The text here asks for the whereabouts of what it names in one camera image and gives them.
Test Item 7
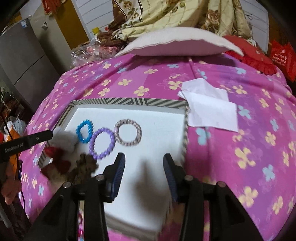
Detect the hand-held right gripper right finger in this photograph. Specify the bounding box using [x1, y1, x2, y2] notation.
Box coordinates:
[163, 153, 264, 241]

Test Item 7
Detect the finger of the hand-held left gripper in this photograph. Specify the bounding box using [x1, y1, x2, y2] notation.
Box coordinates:
[26, 129, 54, 146]

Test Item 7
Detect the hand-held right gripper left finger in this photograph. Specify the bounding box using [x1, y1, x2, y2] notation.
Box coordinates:
[23, 152, 126, 241]

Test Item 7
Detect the white fluffy hair tie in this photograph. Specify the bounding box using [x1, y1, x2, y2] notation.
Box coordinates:
[52, 128, 80, 171]

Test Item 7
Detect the red fluffy hair tie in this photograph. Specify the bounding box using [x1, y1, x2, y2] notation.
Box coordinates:
[40, 147, 72, 179]

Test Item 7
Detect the brown scrunchie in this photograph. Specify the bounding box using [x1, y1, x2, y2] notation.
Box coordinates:
[69, 153, 99, 183]

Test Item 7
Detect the purple beaded bracelet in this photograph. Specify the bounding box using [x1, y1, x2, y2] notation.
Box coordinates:
[89, 127, 115, 160]

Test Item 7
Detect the blue beaded bracelet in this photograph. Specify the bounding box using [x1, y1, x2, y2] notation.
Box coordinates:
[76, 119, 94, 143]

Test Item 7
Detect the striped box with white foam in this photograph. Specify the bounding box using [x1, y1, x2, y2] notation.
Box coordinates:
[37, 97, 190, 238]

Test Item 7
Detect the white plastic bag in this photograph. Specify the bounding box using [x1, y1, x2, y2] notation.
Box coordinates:
[7, 116, 28, 137]

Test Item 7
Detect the orange cloth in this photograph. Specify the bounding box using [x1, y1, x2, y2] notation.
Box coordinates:
[0, 160, 22, 204]

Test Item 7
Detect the grey refrigerator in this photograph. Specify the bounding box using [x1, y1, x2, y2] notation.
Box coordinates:
[0, 17, 61, 112]

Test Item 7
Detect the white paper sheet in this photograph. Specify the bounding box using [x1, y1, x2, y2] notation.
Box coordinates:
[178, 78, 239, 133]

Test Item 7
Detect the clear plastic bag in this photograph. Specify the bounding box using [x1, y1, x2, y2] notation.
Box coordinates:
[70, 38, 125, 67]

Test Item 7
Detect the orange wooden door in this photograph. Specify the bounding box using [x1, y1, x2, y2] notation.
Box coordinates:
[50, 0, 90, 50]

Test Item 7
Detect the red hanging decoration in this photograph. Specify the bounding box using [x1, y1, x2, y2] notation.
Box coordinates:
[43, 0, 70, 15]

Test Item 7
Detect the white slatted headboard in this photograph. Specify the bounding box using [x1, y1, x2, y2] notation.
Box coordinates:
[72, 0, 271, 47]

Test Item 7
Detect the pink pillow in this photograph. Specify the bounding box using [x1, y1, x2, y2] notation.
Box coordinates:
[114, 27, 244, 57]

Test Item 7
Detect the red cloth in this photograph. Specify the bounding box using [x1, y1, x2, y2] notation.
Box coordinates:
[223, 35, 281, 76]

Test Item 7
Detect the red plastic bag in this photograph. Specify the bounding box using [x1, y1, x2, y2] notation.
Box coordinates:
[269, 39, 296, 82]

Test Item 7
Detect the beige floral quilt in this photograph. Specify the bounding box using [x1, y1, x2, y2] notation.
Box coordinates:
[97, 0, 253, 50]

